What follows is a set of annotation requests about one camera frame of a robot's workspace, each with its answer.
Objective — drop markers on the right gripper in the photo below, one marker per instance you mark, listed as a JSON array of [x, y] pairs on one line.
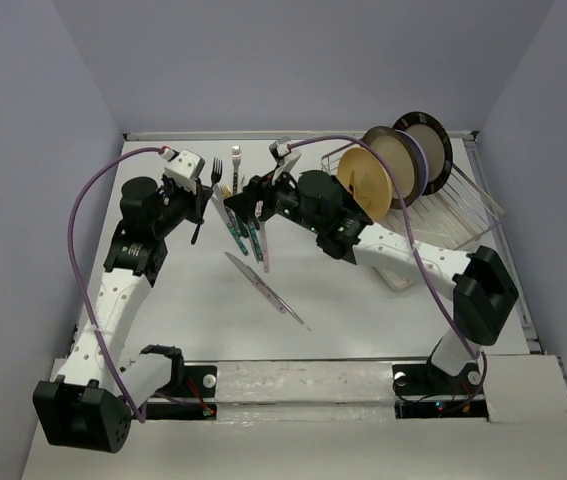
[[261, 187]]

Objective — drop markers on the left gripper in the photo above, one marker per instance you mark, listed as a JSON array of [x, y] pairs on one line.
[[197, 202]]

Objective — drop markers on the black handled fork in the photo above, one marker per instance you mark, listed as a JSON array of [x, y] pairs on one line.
[[204, 195]]

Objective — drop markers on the pink handled knife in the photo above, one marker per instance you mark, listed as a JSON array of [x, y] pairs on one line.
[[272, 297]]

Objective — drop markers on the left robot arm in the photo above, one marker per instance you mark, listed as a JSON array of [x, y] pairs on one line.
[[92, 401]]

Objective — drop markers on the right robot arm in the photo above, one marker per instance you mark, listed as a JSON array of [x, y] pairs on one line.
[[477, 283]]

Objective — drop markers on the yellow plate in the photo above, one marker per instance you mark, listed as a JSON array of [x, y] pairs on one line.
[[364, 177]]

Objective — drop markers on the brown rimmed beige plate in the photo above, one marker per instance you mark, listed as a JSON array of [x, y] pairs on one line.
[[398, 155]]

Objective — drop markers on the purple plate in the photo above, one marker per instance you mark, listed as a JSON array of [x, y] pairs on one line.
[[421, 160]]

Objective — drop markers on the black patterned plate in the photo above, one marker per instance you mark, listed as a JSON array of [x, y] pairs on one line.
[[435, 142]]

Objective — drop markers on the clear drain tray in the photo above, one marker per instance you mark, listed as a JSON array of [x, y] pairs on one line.
[[455, 218]]

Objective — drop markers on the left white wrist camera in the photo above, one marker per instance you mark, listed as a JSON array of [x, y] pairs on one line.
[[184, 168]]

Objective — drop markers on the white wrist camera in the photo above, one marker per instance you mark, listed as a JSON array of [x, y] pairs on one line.
[[184, 168], [284, 155]]

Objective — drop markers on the green marbled handle knife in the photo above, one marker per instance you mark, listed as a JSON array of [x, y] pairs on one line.
[[232, 230]]

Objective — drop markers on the grey marbled handle knife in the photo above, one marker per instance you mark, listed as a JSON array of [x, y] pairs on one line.
[[219, 190]]

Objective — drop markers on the silver fork black handle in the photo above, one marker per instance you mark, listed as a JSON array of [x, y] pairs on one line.
[[236, 161]]

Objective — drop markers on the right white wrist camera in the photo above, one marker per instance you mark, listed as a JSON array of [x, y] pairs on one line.
[[284, 155]]

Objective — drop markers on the wire dish rack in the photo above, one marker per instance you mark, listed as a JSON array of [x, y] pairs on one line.
[[394, 219]]

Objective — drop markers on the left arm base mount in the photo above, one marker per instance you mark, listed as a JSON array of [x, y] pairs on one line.
[[192, 400]]

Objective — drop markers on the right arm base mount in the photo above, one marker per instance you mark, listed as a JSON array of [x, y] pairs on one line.
[[422, 391]]

